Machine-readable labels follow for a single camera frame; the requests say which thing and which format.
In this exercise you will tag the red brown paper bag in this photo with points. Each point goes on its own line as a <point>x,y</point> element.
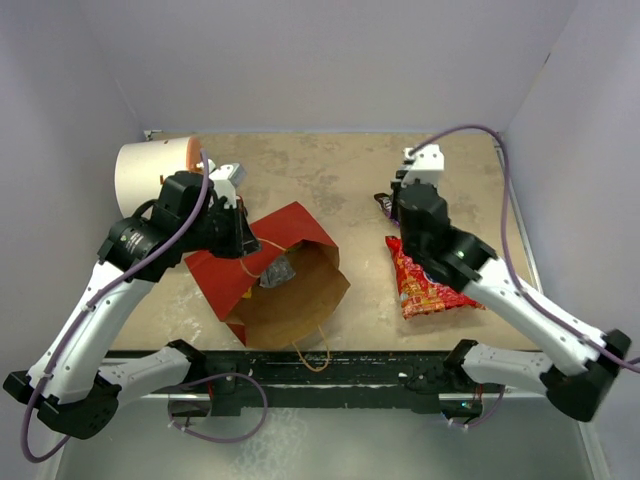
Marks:
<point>281,296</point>

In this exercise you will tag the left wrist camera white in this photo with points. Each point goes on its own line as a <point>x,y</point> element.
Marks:
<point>226,179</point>

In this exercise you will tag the purple brown M&M's packet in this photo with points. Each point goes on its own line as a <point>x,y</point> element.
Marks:
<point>384,201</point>

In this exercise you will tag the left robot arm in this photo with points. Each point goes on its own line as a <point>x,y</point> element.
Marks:
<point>71,390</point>

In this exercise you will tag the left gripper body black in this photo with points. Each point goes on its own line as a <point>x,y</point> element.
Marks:
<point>223,230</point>

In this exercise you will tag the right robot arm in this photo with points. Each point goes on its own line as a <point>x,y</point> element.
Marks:
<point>576,363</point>

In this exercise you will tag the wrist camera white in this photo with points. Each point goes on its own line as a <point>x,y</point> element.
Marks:
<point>424,166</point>
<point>226,179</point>

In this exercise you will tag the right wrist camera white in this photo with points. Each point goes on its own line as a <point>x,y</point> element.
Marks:
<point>424,166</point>

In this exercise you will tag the white silver snack packet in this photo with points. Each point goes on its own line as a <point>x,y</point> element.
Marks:
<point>279,272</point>

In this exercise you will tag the red candy snack bag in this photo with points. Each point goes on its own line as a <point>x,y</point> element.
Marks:
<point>418,294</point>

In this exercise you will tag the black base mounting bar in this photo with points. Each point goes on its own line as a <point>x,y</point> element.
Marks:
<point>416,381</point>

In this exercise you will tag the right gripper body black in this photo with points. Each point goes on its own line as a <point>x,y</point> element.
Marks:
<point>395,185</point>

